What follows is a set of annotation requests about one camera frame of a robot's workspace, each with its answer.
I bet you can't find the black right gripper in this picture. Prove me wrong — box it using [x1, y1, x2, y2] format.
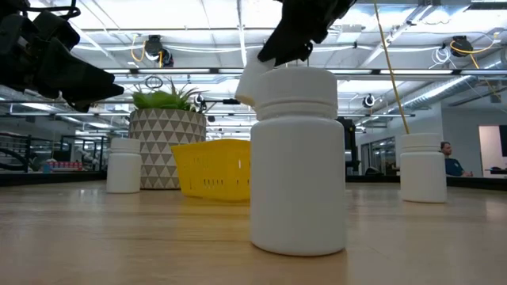
[257, 0, 356, 67]

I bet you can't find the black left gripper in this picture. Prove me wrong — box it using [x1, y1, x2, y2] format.
[0, 0, 125, 113]

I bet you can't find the yellow plastic basket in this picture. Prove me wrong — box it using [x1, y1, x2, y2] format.
[170, 138, 252, 203]

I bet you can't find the red white packages row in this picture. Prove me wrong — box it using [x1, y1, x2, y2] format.
[47, 160, 84, 172]

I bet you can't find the green succulent plant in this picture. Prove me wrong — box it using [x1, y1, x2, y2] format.
[132, 78, 207, 112]

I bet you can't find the triangle-patterned plant pot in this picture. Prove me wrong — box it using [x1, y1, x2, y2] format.
[128, 108, 208, 190]

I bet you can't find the black monitor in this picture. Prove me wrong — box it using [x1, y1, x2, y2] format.
[343, 116, 360, 173]

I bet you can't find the person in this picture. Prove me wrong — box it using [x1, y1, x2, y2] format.
[440, 141, 475, 178]

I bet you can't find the black ceiling cable reel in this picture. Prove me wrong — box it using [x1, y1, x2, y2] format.
[450, 35, 470, 59]
[143, 34, 175, 68]

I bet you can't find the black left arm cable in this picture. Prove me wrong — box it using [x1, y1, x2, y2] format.
[21, 0, 82, 21]

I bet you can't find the yellow hanging cable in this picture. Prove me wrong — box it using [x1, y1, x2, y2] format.
[373, 0, 411, 135]

